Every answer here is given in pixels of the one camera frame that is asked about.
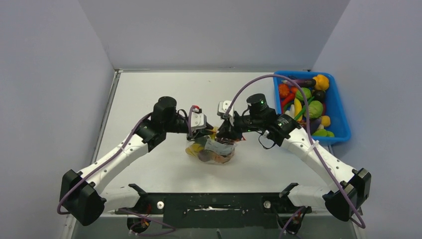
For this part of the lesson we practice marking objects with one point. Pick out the toy yellow mango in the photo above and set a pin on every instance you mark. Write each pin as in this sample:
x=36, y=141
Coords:
x=194, y=150

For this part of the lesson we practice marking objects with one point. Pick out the toy dark avocado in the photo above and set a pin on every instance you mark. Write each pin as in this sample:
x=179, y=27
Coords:
x=319, y=95

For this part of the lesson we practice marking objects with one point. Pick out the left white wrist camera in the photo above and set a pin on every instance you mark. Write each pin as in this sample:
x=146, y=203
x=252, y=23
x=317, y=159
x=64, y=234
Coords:
x=198, y=119

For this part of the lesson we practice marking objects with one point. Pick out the toy yellow banana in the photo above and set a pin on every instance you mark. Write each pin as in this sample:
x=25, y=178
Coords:
x=297, y=109

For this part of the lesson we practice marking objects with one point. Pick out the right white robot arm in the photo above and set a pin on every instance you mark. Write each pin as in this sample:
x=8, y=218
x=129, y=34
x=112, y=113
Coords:
x=346, y=188

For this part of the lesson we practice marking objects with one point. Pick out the clear zip top bag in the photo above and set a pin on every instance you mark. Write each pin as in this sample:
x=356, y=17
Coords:
x=222, y=147

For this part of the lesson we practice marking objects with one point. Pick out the blue plastic bin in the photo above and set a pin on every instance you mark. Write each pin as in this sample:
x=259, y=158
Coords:
x=334, y=107

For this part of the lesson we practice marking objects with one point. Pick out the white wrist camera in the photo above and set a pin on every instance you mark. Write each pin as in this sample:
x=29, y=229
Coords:
x=225, y=111
x=198, y=119

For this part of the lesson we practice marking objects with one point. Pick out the toy orange bell pepper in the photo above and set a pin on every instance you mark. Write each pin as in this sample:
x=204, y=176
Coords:
x=322, y=82

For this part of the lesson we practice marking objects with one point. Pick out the toy green custard apple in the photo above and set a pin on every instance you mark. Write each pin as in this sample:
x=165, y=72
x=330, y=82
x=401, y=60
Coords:
x=303, y=94

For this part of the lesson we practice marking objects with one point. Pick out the toy small yellow fruit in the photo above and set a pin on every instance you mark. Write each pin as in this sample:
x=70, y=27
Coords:
x=325, y=121

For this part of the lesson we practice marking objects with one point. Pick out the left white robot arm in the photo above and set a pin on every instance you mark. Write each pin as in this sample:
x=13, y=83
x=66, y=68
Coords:
x=83, y=193

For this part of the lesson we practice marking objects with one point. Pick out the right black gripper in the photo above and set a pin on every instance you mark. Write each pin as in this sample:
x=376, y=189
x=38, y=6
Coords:
x=229, y=131

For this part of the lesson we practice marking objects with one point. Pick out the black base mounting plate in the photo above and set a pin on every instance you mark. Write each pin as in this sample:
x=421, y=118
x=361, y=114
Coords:
x=215, y=211

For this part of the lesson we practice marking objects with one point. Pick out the toy red chili pepper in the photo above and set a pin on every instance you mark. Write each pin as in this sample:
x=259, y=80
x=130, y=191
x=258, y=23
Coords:
x=290, y=97

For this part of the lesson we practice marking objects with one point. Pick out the toy light green cabbage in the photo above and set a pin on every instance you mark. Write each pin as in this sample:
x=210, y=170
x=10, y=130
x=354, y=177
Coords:
x=315, y=110

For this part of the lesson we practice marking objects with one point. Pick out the toy dark passion fruit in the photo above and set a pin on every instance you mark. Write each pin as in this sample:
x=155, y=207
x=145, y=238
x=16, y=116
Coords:
x=206, y=156

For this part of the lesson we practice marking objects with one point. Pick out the toy green lime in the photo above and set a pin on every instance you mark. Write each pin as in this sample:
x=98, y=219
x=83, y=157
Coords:
x=323, y=133

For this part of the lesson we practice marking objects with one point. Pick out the toy purple eggplant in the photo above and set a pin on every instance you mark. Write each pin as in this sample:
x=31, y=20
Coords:
x=303, y=83

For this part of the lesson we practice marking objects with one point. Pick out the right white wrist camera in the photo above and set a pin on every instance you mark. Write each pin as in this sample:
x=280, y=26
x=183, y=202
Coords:
x=225, y=111

